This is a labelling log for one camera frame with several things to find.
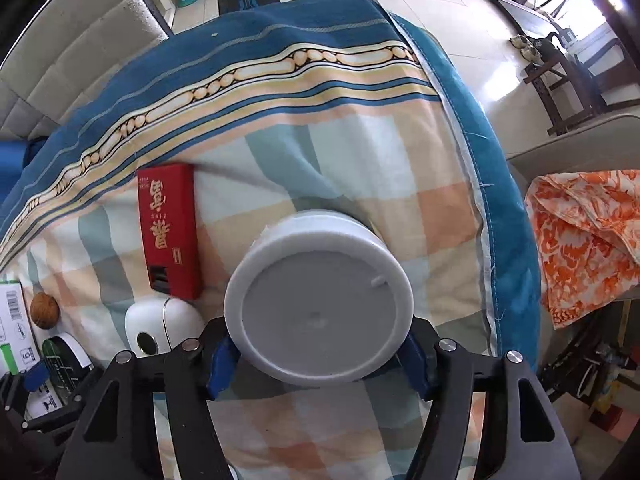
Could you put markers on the white cardboard box green print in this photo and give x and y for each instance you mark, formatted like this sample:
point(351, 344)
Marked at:
point(15, 320)

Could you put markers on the checked blanket with blue border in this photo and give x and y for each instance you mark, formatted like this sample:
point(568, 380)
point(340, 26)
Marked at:
point(310, 125)

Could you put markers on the brown walnut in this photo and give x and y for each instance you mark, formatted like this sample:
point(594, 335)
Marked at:
point(45, 311)

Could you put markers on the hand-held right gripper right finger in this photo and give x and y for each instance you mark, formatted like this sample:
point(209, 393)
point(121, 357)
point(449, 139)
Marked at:
point(416, 367)

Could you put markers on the white round plastic container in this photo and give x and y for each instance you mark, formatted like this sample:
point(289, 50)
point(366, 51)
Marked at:
point(320, 305)

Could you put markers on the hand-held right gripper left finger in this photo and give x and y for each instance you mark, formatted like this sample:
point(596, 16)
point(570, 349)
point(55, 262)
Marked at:
point(220, 366)

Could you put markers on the dark wooden chair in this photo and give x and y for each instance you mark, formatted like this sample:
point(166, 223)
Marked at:
point(562, 90)

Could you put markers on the white oval device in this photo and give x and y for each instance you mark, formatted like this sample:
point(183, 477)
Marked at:
point(165, 327)

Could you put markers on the beige padded sofa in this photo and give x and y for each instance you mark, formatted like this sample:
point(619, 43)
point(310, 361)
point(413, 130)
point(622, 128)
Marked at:
point(70, 45)

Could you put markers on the red rectangular box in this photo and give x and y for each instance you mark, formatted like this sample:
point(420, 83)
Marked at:
point(167, 230)

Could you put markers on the orange floral cloth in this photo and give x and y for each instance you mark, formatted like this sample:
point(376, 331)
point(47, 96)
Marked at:
point(582, 245)

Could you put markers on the pair of pale shoes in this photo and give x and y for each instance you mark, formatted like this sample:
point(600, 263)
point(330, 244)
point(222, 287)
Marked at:
point(525, 46)

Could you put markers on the black and white round case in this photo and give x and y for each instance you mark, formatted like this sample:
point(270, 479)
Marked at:
point(65, 352)

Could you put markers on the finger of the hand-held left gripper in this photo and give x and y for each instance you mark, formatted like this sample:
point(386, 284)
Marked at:
point(35, 376)

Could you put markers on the blue cushion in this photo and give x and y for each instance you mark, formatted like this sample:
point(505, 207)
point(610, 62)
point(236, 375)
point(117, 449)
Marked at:
point(12, 160)

